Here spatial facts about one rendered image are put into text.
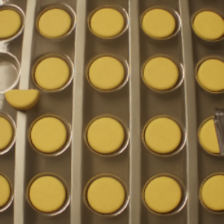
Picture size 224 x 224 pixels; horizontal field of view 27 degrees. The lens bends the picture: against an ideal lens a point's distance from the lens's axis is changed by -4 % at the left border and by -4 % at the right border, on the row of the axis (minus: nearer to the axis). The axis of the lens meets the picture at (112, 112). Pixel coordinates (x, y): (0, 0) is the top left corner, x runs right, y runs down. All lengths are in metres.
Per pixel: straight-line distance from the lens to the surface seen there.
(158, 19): 0.16
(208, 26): 0.16
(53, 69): 0.15
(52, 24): 0.16
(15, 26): 0.16
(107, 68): 0.15
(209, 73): 0.15
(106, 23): 0.16
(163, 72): 0.15
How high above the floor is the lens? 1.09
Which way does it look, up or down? 74 degrees down
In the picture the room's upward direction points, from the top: 1 degrees clockwise
